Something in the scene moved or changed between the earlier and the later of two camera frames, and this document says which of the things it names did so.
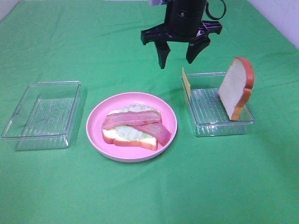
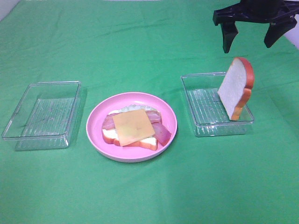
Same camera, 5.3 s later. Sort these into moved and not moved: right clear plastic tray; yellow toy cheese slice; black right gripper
Moved: black right gripper; yellow toy cheese slice
Not moved: right clear plastic tray
